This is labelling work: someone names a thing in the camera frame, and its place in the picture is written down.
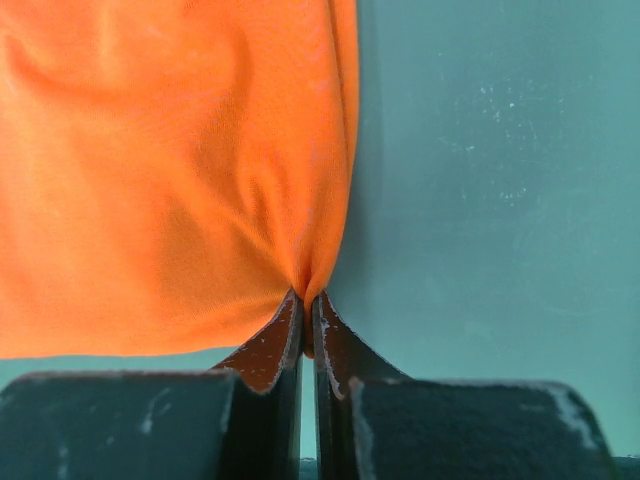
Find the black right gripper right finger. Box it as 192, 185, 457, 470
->
312, 294, 618, 479

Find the orange t shirt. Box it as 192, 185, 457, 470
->
1, 1, 359, 359

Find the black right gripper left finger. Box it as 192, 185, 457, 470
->
1, 292, 304, 479

